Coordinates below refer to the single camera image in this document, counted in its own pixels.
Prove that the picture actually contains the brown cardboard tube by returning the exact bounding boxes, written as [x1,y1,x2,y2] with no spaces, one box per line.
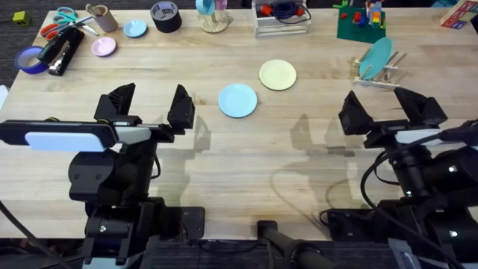
[85,3,120,33]

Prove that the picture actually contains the small pink dish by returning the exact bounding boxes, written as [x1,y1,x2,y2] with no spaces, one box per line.
[90,36,117,58]

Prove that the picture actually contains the green board with toy blocks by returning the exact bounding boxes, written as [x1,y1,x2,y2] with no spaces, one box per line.
[332,0,387,45]

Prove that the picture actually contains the wooden cup stand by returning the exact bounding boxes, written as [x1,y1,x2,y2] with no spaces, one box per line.
[197,8,230,34]

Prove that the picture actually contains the yellow-green cube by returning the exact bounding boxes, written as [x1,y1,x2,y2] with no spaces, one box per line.
[12,10,32,28]

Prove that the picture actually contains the clear box with cables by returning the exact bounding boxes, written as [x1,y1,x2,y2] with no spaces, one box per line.
[251,0,312,39]

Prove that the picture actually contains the black left wrist plate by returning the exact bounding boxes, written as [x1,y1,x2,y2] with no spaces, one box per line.
[0,119,119,153]

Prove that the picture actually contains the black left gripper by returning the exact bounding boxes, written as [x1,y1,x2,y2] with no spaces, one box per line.
[93,82,196,180]

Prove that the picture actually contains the teal plate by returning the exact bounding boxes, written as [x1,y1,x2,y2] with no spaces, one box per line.
[358,36,394,81]

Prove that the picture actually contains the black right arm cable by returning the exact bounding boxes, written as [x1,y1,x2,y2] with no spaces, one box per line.
[359,131,456,269]

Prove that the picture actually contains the teal handled scissors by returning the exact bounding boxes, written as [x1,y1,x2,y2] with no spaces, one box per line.
[52,6,100,37]

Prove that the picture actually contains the small blue dish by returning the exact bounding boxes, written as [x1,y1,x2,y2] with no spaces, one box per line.
[122,19,149,39]

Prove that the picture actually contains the light blue cup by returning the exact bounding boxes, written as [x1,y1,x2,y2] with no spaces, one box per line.
[195,0,216,16]

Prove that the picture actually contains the purple tape roll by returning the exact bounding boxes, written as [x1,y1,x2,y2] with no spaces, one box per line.
[14,45,49,75]

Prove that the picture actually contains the black camera stand pole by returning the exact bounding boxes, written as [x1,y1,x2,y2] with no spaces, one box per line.
[256,220,339,269]

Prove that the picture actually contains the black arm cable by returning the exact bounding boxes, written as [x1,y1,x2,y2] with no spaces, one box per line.
[359,131,456,269]
[0,200,63,269]

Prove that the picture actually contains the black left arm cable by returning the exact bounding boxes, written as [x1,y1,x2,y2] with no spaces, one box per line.
[0,200,63,269]

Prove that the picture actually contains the light blue plate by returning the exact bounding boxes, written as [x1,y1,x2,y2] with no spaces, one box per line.
[217,82,258,120]

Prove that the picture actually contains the cream yellow plate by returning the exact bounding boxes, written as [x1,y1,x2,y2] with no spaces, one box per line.
[258,58,298,92]

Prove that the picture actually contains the wooden box of toy blocks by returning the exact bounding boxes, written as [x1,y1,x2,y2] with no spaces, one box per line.
[439,0,478,30]

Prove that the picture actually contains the small wooden peg dish rack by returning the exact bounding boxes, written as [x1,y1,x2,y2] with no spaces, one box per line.
[351,46,409,92]

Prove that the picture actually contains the black tape roll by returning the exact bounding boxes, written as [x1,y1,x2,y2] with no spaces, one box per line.
[149,1,183,34]

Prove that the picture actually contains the orange handled scissors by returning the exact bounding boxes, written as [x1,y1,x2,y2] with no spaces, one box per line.
[40,15,93,41]

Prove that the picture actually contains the black stapler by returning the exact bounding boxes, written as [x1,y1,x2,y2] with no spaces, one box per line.
[37,26,86,77]

